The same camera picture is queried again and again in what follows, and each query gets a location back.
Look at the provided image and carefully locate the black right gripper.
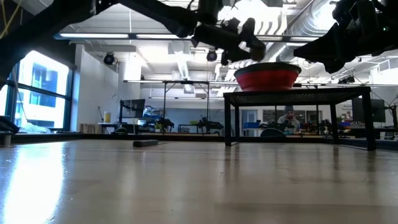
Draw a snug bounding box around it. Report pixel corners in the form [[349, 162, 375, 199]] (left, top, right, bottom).
[[293, 0, 379, 75]]

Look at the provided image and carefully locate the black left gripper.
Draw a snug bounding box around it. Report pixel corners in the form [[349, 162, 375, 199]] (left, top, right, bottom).
[[190, 17, 257, 67]]

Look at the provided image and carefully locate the red collapsible colander grey rim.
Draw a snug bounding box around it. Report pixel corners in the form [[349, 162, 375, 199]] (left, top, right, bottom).
[[233, 62, 303, 92]]

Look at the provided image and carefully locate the black kitchen knife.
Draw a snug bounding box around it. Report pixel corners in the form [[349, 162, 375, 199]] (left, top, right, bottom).
[[132, 139, 160, 148]]

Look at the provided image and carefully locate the long ceiling light strip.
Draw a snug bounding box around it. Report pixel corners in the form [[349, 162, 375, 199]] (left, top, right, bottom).
[[289, 36, 321, 42], [58, 32, 130, 40], [135, 33, 187, 40]]

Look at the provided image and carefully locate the black ceiling spotlight cluster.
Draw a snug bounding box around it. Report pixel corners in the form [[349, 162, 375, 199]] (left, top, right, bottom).
[[337, 75, 356, 85]]

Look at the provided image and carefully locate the black perforated metal shelf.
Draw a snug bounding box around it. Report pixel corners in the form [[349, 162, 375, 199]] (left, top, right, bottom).
[[223, 86, 377, 152]]

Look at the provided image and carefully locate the black computer monitor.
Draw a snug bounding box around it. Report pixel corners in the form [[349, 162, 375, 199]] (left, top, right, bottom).
[[351, 98, 387, 123], [119, 98, 147, 119]]

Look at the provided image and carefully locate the person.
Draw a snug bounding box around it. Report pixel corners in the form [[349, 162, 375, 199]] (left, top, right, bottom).
[[277, 105, 302, 134]]

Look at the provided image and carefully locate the large window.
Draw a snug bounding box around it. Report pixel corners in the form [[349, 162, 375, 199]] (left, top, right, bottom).
[[0, 49, 76, 133]]

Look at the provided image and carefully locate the black background rig frame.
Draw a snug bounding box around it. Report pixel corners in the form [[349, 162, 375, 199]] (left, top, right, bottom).
[[162, 80, 210, 122]]

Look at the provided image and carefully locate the black aluminium table frame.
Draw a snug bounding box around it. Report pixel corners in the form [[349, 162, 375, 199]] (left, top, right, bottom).
[[12, 133, 398, 151]]

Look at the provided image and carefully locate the thin yellow cable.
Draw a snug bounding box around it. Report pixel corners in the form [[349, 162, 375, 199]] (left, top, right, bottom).
[[0, 0, 23, 40]]

